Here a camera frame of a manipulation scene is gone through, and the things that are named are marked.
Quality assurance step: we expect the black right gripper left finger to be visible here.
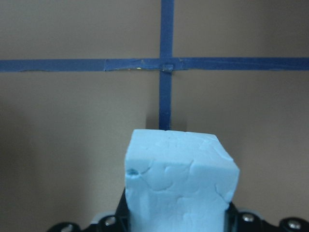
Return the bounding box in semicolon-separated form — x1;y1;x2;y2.
47;189;130;232

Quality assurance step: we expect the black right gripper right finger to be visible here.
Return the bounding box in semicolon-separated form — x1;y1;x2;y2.
224;203;309;232

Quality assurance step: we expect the light blue block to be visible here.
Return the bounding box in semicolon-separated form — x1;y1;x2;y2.
125;129;239;232

